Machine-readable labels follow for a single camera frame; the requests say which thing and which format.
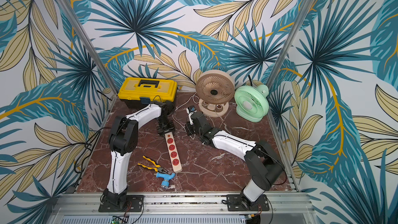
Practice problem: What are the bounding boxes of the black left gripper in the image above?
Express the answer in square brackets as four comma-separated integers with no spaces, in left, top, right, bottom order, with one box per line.
[156,115,176,138]

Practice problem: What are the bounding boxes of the beige power strip red sockets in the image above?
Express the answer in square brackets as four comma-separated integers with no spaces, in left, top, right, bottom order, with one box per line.
[164,132,182,173]

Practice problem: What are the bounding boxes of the white fan cable with plug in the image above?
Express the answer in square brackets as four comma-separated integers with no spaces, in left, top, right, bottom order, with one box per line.
[170,91,229,139]

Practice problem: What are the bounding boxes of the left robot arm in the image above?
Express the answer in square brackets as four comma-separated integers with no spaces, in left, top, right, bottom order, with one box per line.
[103,101,175,208]

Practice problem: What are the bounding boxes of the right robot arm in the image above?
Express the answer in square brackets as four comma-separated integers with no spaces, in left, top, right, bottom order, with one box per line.
[185,106,285,208]

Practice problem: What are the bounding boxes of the beige round desk fan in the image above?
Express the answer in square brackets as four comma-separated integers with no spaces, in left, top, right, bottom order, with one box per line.
[195,69,235,118]

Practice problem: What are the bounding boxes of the green desk fan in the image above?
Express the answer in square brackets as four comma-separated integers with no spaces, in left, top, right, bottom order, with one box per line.
[234,85,269,122]

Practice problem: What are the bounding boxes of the yellow black toolbox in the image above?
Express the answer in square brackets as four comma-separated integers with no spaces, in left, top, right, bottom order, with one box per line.
[118,77,177,109]

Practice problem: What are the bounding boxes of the yellow black pliers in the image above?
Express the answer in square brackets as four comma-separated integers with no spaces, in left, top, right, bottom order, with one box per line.
[137,156,169,174]

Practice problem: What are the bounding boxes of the blue plastic faucet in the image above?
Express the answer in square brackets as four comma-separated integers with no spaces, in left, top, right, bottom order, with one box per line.
[156,172,176,189]

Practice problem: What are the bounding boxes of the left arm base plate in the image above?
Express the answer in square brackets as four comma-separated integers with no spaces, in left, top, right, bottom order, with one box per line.
[98,194,144,213]

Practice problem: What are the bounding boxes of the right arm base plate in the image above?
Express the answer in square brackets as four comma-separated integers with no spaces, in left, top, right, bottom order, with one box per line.
[222,194,270,212]

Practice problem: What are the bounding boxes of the aluminium front rail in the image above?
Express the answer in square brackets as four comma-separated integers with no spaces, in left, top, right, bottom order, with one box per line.
[48,191,319,224]

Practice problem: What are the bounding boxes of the left aluminium frame post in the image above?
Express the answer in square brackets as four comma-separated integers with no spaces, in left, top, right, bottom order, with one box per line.
[56,0,119,94]

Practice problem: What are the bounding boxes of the aluminium frame post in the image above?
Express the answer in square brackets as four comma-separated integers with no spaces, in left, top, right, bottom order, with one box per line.
[265,0,327,89]
[56,0,119,94]

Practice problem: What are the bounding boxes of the right aluminium frame post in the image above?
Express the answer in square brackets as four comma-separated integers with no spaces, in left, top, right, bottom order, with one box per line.
[265,0,327,89]

